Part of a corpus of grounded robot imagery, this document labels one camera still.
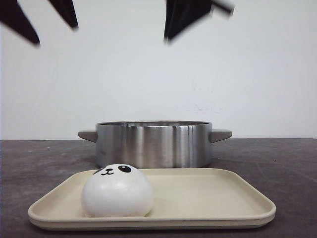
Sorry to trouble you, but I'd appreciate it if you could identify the beige rectangular tray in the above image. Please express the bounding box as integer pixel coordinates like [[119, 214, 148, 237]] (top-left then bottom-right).
[[28, 168, 276, 231]]

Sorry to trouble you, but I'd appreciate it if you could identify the stainless steel pot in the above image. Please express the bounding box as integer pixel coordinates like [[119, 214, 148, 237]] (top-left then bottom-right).
[[78, 120, 232, 168]]

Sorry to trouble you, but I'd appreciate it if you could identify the panda bun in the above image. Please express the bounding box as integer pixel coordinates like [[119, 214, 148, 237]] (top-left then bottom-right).
[[81, 164, 154, 217]]

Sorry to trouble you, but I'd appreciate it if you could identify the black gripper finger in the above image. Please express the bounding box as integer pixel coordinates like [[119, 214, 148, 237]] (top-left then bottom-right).
[[49, 0, 78, 30], [0, 0, 40, 46]]

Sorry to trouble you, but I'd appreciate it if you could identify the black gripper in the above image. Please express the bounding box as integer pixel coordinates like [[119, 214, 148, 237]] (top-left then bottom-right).
[[163, 0, 235, 42]]

